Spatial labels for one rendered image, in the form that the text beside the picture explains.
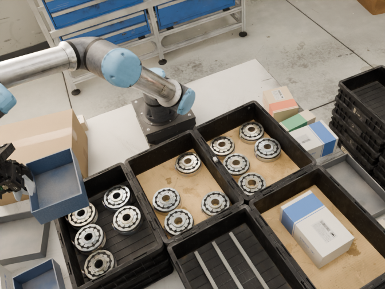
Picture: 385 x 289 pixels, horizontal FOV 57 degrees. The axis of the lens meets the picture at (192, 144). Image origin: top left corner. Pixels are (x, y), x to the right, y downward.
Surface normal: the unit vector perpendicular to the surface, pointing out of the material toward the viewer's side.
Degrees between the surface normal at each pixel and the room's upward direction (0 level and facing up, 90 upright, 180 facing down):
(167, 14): 90
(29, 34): 90
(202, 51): 0
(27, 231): 0
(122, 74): 86
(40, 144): 0
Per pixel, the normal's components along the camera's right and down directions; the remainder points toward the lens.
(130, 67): 0.71, 0.42
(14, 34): 0.37, 0.68
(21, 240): -0.12, -0.65
